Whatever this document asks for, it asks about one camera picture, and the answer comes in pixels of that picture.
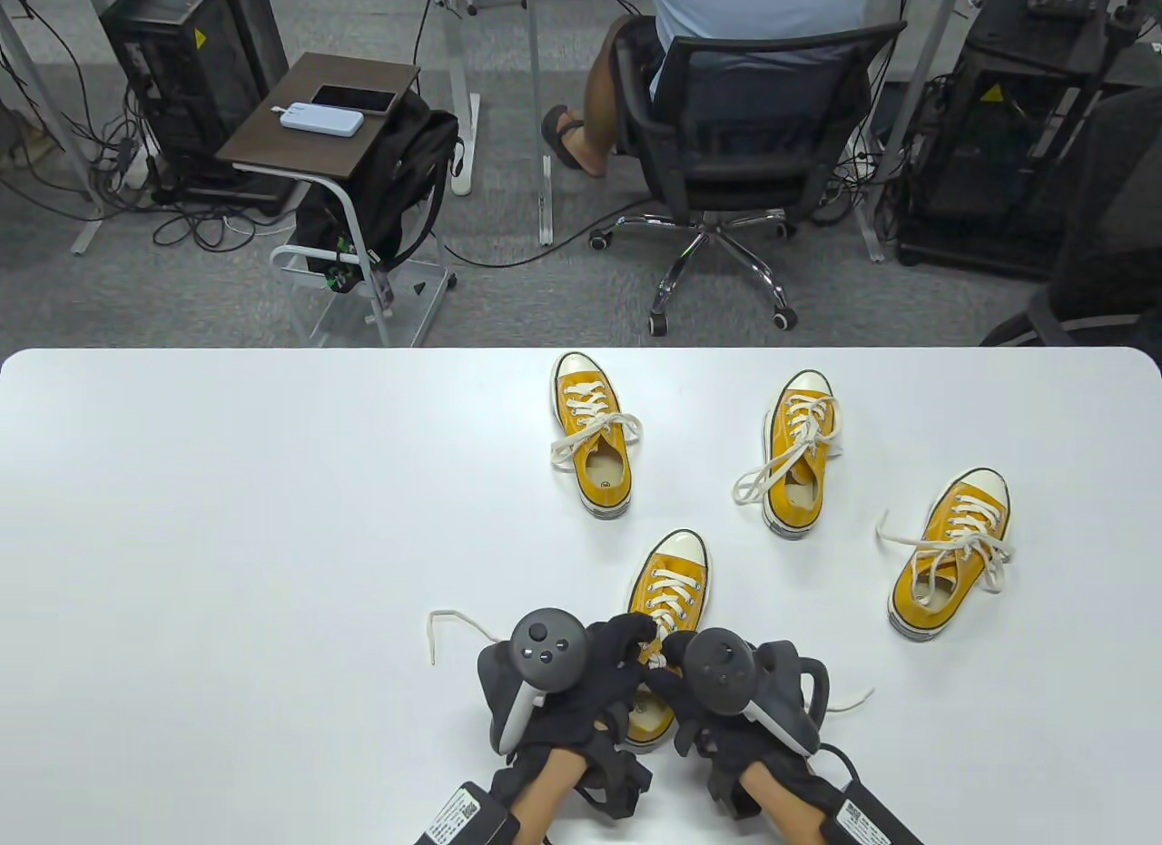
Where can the person's right hand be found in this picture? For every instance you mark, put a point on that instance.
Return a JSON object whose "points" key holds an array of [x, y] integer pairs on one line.
{"points": [[726, 745]]}

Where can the person's left hand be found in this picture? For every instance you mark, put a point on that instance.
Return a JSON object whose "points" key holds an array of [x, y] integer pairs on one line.
{"points": [[608, 700]]}

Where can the gray handheld controller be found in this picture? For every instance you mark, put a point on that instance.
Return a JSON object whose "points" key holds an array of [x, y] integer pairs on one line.
{"points": [[717, 668], [547, 647]]}

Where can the yellow canvas shoe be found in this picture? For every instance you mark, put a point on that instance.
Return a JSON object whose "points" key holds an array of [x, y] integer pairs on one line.
{"points": [[808, 384], [985, 486], [581, 366], [681, 547]]}

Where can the person's right forearm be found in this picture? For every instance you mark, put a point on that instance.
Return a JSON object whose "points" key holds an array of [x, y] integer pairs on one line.
{"points": [[781, 804]]}

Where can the person's left forearm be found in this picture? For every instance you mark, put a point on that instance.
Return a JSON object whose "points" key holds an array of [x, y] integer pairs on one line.
{"points": [[545, 786]]}

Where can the white desk leg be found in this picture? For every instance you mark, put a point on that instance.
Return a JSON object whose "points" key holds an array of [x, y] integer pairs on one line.
{"points": [[870, 219], [546, 201], [461, 155], [88, 228]]}

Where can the green bag accessory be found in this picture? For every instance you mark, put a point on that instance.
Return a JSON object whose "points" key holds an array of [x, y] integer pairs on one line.
{"points": [[340, 264]]}

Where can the black backpack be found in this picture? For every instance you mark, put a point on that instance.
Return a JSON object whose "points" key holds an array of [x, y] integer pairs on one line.
{"points": [[399, 173]]}

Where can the black sandal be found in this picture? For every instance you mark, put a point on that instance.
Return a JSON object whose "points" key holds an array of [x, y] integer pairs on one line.
{"points": [[556, 132]]}

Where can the black mesh office chair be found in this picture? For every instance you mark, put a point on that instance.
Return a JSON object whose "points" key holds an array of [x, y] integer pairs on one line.
{"points": [[753, 110]]}

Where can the black computer rack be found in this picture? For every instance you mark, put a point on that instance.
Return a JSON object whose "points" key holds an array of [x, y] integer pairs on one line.
{"points": [[989, 155]]}

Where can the light blue power bank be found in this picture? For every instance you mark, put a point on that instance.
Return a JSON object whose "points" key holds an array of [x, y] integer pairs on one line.
{"points": [[322, 119]]}

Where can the black smartphone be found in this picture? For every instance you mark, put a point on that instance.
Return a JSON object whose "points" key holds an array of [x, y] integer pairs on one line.
{"points": [[354, 99]]}

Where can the brown side table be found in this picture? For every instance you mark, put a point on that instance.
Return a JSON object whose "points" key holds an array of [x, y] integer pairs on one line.
{"points": [[272, 137]]}

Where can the dark office chair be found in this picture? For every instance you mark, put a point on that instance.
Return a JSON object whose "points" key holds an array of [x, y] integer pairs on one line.
{"points": [[1117, 201]]}

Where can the black computer tower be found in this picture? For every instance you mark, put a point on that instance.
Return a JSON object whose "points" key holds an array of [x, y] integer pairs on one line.
{"points": [[182, 64]]}

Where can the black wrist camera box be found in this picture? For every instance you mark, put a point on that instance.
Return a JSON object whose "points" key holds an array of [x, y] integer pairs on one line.
{"points": [[867, 818], [463, 818]]}

